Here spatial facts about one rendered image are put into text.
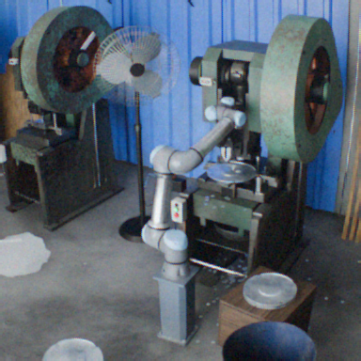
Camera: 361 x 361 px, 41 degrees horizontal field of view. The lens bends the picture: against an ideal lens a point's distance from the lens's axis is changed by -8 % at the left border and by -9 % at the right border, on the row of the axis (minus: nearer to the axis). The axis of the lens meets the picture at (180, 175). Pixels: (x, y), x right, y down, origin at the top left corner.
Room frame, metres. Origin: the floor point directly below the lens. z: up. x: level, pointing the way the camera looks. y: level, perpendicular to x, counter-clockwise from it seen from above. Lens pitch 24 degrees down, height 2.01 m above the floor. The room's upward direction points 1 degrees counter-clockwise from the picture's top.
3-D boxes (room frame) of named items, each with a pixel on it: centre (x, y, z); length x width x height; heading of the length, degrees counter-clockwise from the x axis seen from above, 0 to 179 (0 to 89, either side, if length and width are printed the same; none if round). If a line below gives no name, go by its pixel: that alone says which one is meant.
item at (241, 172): (2.74, -0.30, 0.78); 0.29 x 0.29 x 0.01
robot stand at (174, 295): (2.22, 0.03, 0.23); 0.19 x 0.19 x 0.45; 62
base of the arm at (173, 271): (2.22, 0.03, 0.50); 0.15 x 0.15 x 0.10
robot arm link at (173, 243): (2.22, 0.03, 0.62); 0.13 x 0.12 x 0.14; 44
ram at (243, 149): (2.81, -0.34, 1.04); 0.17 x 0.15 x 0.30; 147
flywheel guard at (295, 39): (2.75, -0.71, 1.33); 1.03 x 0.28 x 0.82; 147
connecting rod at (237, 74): (2.85, -0.37, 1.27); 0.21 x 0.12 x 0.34; 147
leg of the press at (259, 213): (2.82, -0.67, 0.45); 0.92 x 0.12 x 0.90; 147
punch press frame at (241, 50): (2.97, -0.45, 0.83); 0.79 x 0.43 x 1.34; 147
